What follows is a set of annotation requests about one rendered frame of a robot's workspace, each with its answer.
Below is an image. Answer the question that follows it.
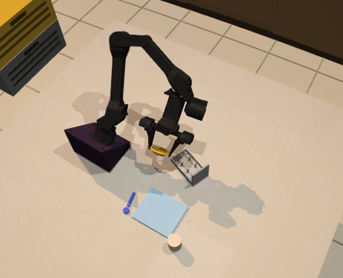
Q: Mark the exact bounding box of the yellow round plate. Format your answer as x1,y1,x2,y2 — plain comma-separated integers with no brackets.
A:
150,145,169,156

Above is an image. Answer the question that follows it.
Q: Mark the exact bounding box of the grey dish rack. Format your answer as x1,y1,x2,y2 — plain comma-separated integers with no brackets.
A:
171,148,209,186

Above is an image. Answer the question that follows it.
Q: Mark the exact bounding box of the beige cylinder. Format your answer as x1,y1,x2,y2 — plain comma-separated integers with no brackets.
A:
167,234,182,251

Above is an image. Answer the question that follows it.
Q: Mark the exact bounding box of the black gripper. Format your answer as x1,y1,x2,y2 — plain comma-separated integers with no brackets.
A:
139,108,194,157

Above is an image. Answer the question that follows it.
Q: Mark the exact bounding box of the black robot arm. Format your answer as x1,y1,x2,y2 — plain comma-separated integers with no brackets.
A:
91,31,208,146

